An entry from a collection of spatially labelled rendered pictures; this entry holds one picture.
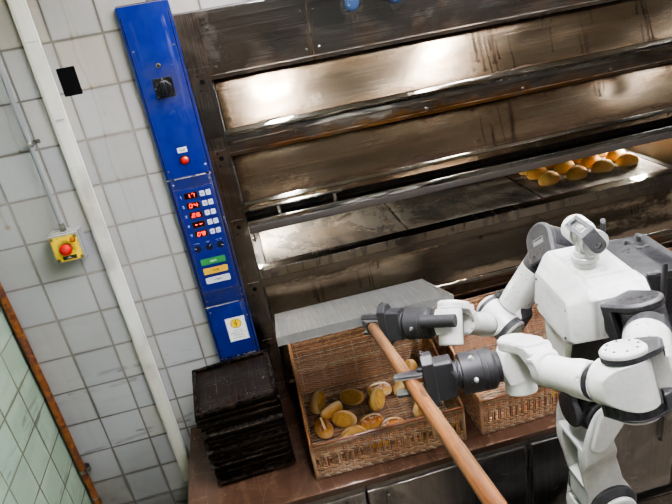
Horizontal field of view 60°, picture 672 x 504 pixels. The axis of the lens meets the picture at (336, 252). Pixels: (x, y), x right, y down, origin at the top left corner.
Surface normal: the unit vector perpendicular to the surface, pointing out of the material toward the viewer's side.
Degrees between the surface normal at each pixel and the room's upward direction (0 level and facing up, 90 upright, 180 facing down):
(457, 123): 70
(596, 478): 90
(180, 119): 90
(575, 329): 86
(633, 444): 91
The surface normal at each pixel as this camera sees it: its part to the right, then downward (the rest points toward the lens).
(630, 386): -0.34, 0.21
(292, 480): -0.16, -0.89
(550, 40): 0.14, 0.04
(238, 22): 0.20, 0.39
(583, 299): -0.79, -0.10
